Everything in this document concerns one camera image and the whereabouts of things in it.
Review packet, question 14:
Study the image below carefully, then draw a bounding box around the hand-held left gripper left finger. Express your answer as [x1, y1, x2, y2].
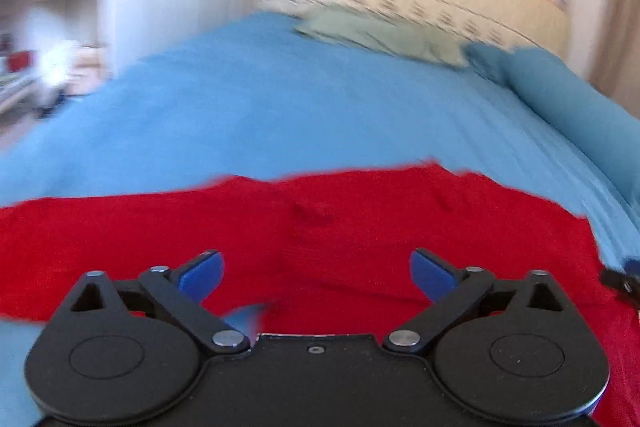
[50, 249, 251, 355]

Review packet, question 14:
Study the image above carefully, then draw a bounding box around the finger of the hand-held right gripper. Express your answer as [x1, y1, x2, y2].
[600, 259, 640, 308]

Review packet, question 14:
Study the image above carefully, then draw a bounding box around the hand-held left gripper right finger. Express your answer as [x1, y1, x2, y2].
[382, 248, 583, 355]

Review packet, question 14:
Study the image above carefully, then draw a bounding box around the red garment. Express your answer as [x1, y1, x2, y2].
[0, 162, 640, 427]

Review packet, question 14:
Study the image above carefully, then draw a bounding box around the bed with blue sheet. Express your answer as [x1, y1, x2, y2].
[0, 12, 640, 427]

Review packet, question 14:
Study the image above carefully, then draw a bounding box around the blue folded duvet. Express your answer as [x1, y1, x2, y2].
[465, 43, 640, 208]

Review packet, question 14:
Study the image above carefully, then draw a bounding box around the green pillow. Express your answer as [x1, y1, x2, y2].
[295, 7, 468, 68]

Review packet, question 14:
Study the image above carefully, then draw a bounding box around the beige curtain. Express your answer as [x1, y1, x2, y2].
[587, 0, 640, 102]

